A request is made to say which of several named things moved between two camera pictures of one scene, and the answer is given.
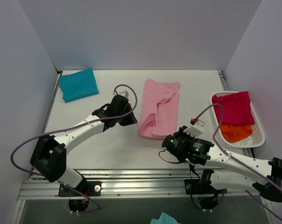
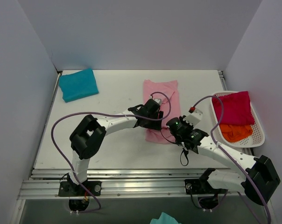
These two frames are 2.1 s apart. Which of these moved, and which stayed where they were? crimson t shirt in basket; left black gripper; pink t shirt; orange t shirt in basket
Moved: left black gripper
Stayed: orange t shirt in basket; pink t shirt; crimson t shirt in basket
